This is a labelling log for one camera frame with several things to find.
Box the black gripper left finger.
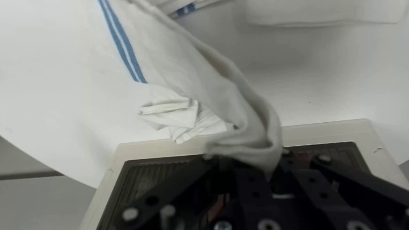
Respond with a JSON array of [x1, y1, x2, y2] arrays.
[[97, 157, 271, 230]]

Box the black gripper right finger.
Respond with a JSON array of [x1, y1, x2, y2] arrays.
[[270, 149, 409, 230]]

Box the white towel with blue stripes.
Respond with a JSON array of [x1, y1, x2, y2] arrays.
[[0, 0, 283, 186]]

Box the white three-tier storage cabinet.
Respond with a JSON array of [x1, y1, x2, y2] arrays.
[[81, 118, 409, 230]]

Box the round white table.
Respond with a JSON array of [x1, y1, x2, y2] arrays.
[[178, 2, 409, 163]]

